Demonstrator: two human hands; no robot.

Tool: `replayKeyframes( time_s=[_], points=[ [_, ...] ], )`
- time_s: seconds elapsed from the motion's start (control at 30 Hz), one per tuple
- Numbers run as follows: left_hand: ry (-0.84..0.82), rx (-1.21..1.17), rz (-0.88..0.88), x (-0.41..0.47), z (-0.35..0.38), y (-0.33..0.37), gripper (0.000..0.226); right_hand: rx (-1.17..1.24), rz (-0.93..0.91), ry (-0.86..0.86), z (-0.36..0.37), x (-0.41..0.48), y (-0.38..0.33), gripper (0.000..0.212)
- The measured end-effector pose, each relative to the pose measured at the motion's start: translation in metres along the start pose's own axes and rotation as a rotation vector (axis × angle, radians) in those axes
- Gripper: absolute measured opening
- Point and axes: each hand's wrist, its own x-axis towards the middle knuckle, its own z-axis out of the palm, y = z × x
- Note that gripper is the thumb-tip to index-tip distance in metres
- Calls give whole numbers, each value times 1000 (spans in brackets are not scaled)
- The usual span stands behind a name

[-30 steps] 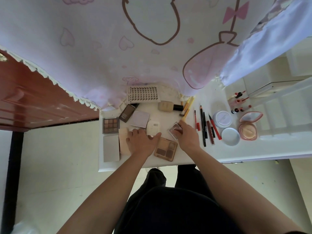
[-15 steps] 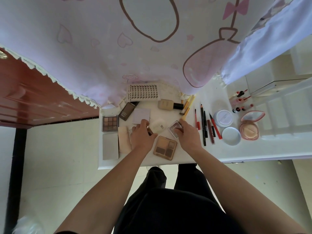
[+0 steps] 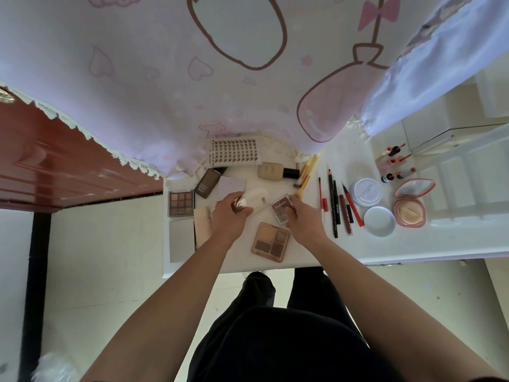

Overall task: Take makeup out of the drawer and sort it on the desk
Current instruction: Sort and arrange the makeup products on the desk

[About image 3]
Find white round jar lid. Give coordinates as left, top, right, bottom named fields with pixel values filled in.
left=363, top=206, right=397, bottom=238

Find pink cartoon print curtain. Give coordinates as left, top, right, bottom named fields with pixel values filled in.
left=0, top=0, right=446, bottom=180

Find false eyelash tray box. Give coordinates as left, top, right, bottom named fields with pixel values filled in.
left=206, top=137, right=264, bottom=168

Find clear plastic bag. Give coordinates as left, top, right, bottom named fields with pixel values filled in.
left=33, top=351, right=81, bottom=382

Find red liner pen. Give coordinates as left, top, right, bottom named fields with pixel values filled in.
left=342, top=184, right=365, bottom=228

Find dark red lip gloss tube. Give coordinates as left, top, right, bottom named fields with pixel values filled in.
left=338, top=194, right=353, bottom=235

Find nine pan eyeshadow palette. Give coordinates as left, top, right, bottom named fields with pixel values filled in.
left=167, top=190, right=196, bottom=264

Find long black eye pencil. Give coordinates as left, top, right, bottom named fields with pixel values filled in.
left=328, top=168, right=339, bottom=239

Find person's right hand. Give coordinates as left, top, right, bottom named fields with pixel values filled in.
left=284, top=193, right=329, bottom=251

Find person's left forearm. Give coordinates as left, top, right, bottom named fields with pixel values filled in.
left=80, top=234, right=236, bottom=382

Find brown rectangular compact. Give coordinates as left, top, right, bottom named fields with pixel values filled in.
left=194, top=168, right=222, bottom=199

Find pink compact with mirror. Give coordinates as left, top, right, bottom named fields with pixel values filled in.
left=393, top=178, right=437, bottom=229

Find lavender flat palette case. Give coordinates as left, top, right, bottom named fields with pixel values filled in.
left=214, top=176, right=247, bottom=204

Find white lavender curtain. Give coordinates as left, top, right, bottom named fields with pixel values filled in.
left=358, top=0, right=509, bottom=137

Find person's right forearm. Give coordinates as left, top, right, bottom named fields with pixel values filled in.
left=309, top=238, right=507, bottom=382

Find yellow handled makeup brush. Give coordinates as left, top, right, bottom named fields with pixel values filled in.
left=293, top=175, right=311, bottom=200
left=296, top=153, right=321, bottom=189
left=299, top=154, right=315, bottom=180

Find four pan brown eyeshadow palette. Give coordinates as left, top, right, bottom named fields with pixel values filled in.
left=251, top=221, right=292, bottom=263

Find dark red lip tint bottle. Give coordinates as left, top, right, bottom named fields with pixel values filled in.
left=378, top=143, right=406, bottom=158

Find red wooden door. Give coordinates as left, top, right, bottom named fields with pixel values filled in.
left=0, top=86, right=164, bottom=214

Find white loose powder jar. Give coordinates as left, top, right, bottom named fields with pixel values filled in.
left=349, top=177, right=383, bottom=207

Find black post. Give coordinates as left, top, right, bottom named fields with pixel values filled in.
left=17, top=212, right=52, bottom=382

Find pink lip tint bottle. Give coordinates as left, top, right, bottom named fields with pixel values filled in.
left=377, top=154, right=413, bottom=168

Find beige foundation bottle black cap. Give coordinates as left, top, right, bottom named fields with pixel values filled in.
left=257, top=162, right=301, bottom=181

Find person's left hand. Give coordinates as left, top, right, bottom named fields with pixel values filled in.
left=212, top=191, right=254, bottom=245

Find small pink eyeshadow palette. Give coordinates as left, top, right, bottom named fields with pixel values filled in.
left=271, top=193, right=297, bottom=225

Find black eyeliner pen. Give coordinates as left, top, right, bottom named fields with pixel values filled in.
left=333, top=180, right=342, bottom=226

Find person's black trousers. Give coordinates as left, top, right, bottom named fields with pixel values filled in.
left=186, top=266, right=402, bottom=382

